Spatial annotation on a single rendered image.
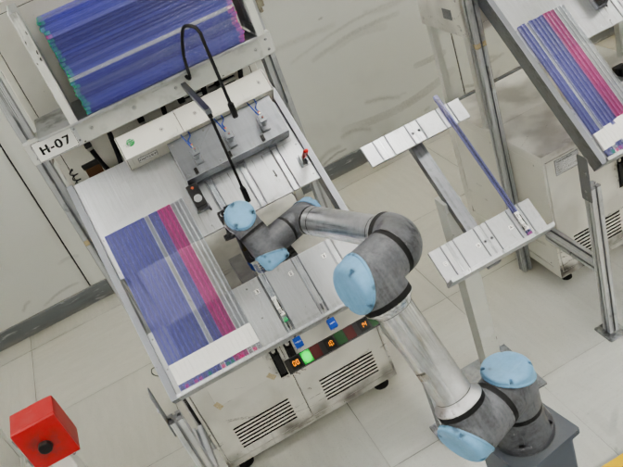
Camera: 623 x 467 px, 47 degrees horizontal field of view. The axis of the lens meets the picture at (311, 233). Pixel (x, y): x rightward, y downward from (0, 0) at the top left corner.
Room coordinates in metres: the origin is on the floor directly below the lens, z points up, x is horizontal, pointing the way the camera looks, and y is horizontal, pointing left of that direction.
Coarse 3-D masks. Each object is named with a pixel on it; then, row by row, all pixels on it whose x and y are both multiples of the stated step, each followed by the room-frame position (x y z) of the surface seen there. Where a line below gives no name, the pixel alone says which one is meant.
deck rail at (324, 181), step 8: (280, 104) 2.12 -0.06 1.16; (288, 112) 2.09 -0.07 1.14; (288, 120) 2.07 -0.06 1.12; (296, 128) 2.05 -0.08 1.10; (296, 136) 2.04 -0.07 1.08; (304, 144) 2.01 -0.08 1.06; (312, 152) 1.98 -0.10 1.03; (312, 160) 1.96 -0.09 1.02; (320, 168) 1.94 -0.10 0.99; (320, 176) 1.93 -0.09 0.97; (328, 184) 1.90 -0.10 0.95; (328, 192) 1.90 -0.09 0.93; (336, 192) 1.88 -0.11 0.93; (336, 200) 1.86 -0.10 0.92; (336, 208) 1.88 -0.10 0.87; (344, 208) 1.83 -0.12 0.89
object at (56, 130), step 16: (16, 16) 1.98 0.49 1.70; (240, 16) 2.24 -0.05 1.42; (256, 16) 2.09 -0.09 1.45; (256, 32) 2.09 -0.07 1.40; (32, 48) 1.98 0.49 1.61; (48, 64) 2.12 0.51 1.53; (48, 80) 1.98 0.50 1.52; (64, 96) 1.98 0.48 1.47; (128, 96) 2.02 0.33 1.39; (64, 112) 1.98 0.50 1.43; (80, 112) 2.05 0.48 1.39; (96, 112) 2.00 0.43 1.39; (48, 128) 2.02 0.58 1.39; (64, 128) 1.98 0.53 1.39; (32, 144) 1.99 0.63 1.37; (48, 144) 2.00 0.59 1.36; (64, 144) 2.01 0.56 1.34; (80, 144) 2.01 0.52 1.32; (240, 256) 2.18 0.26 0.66; (288, 256) 2.04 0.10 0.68; (240, 272) 2.08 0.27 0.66; (208, 448) 1.71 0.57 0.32
